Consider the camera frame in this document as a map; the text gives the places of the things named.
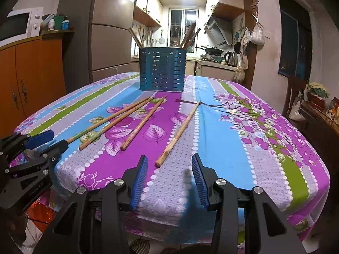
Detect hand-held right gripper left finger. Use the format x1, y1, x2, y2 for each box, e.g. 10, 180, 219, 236
32, 155, 149, 254

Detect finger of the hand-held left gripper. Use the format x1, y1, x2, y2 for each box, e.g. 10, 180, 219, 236
40, 139, 69, 164
25, 130, 56, 150

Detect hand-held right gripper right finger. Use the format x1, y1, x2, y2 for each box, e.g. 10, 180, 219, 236
191, 153, 308, 254

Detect wooden chopstick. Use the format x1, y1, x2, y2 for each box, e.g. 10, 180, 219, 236
66, 97, 155, 144
154, 101, 202, 168
78, 98, 163, 151
120, 95, 168, 151

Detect blue perforated chopstick holder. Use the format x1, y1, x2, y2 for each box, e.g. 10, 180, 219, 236
138, 47, 187, 92

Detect red foil box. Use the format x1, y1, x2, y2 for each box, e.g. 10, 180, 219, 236
26, 200, 70, 234

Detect floral striped tablecloth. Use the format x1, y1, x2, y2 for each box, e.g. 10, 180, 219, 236
11, 71, 331, 245

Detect orange wooden cabinet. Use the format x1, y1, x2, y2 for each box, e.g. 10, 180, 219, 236
0, 30, 75, 138

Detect kitchen counter cabinets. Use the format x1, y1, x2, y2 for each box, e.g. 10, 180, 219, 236
185, 58, 239, 79

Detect brown refrigerator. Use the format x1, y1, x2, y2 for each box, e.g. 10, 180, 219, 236
57, 0, 136, 83

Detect white microwave oven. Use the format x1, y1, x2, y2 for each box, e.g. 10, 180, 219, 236
0, 7, 44, 47

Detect gas stove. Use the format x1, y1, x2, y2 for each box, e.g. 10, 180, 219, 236
200, 54, 226, 63

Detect hanging white bags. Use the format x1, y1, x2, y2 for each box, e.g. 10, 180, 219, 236
234, 28, 251, 83

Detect steel electric kettle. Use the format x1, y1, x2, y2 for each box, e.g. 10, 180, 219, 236
225, 51, 238, 67

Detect wooden chair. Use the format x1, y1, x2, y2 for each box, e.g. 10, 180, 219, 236
282, 75, 308, 117

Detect dark wooden side table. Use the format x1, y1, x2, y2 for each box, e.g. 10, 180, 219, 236
298, 101, 339, 171

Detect black wok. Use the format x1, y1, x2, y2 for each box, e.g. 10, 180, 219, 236
195, 45, 224, 56

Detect box of flowers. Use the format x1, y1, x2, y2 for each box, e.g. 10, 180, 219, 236
306, 82, 330, 107

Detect range hood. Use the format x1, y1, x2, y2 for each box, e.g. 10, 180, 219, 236
205, 14, 234, 47

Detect hanging clear plastic bag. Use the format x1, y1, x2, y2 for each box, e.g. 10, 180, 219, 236
249, 22, 266, 46

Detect kitchen window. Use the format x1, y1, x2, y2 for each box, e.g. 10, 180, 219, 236
168, 8, 199, 48

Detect dark window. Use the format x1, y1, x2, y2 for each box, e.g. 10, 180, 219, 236
278, 0, 313, 79

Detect wooden cabinet above hood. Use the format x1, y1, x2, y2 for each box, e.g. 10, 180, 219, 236
205, 0, 246, 19

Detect cream wall cabinets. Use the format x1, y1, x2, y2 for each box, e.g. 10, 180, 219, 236
132, 0, 163, 27

